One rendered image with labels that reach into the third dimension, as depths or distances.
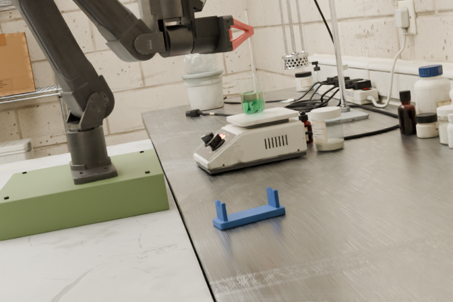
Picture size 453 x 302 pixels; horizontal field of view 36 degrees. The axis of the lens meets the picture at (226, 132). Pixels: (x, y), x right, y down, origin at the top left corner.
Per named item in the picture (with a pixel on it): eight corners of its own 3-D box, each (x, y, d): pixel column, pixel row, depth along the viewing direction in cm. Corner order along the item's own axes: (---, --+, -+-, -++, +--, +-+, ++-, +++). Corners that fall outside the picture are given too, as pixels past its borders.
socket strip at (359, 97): (360, 105, 189) (358, 89, 189) (318, 94, 228) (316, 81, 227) (379, 102, 190) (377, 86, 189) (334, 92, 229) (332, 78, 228)
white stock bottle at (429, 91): (415, 133, 140) (408, 69, 138) (421, 126, 146) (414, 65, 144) (452, 131, 137) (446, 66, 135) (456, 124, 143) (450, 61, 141)
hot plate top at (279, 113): (241, 127, 130) (240, 122, 130) (225, 121, 141) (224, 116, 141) (301, 116, 133) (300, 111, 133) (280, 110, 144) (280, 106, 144)
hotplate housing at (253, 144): (209, 176, 129) (203, 134, 128) (194, 165, 141) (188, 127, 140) (319, 154, 134) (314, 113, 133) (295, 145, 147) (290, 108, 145)
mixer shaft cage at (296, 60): (286, 70, 169) (273, -34, 165) (280, 69, 175) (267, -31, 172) (313, 65, 170) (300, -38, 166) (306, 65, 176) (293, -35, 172)
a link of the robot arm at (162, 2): (167, -12, 131) (108, -6, 125) (188, -18, 123) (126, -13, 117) (176, 50, 132) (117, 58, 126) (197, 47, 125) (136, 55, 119)
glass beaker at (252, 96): (236, 118, 139) (230, 78, 138) (256, 113, 142) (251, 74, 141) (255, 118, 134) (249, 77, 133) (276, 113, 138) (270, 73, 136)
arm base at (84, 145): (99, 117, 129) (61, 125, 127) (109, 128, 110) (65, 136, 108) (107, 159, 130) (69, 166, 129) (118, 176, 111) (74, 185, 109)
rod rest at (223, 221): (221, 230, 94) (217, 205, 93) (212, 225, 97) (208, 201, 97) (286, 214, 97) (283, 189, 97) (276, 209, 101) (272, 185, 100)
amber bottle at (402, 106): (417, 134, 139) (412, 91, 137) (399, 136, 140) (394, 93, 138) (418, 131, 142) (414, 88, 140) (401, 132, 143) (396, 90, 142)
